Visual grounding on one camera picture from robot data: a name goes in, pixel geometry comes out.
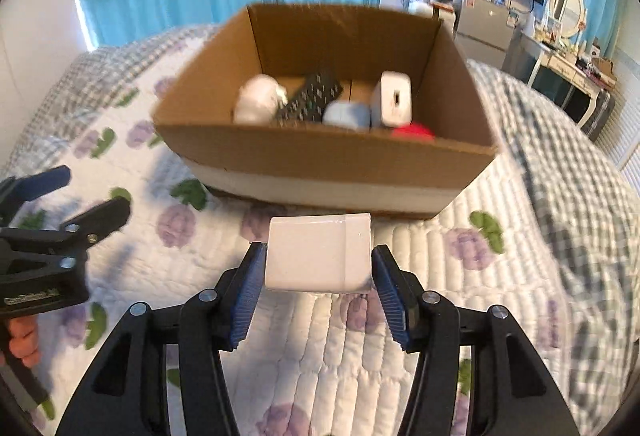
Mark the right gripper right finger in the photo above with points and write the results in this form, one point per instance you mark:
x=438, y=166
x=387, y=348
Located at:
x=512, y=390

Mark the red round lid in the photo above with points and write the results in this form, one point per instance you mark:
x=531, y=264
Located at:
x=413, y=130

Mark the floral quilted bedspread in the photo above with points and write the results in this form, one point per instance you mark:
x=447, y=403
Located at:
x=317, y=364

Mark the silver mini fridge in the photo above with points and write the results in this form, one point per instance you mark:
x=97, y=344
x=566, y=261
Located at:
x=484, y=30

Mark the brown cardboard box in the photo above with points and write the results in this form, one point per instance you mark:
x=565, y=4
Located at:
x=315, y=165

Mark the white louvered wardrobe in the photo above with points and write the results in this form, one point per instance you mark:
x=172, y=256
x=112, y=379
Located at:
x=619, y=138

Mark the black remote control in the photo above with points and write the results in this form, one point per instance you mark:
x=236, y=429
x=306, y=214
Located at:
x=312, y=98

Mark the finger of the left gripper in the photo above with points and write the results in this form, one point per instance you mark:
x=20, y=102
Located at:
x=100, y=221
x=15, y=192

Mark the light blue earbud case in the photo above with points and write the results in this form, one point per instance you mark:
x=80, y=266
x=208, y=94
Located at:
x=348, y=115

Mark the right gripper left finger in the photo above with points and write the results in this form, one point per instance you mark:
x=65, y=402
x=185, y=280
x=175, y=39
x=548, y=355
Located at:
x=124, y=391

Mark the grey checked blanket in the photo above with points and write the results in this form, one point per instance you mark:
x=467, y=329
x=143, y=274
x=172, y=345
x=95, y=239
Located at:
x=588, y=216

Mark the white charger adapter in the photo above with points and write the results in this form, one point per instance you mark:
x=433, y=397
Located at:
x=391, y=103

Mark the white dressing table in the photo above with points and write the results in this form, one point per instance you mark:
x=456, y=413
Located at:
x=586, y=103

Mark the person's left hand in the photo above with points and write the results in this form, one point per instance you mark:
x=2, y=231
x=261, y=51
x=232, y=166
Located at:
x=24, y=340

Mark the oval vanity mirror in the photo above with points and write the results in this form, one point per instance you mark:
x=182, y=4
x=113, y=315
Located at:
x=569, y=14

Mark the white suitcase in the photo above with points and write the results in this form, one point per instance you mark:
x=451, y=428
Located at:
x=432, y=9

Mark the white rounded gadget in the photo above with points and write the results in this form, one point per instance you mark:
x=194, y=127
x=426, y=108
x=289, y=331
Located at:
x=259, y=101

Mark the white rectangular box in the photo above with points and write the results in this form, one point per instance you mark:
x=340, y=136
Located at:
x=320, y=254

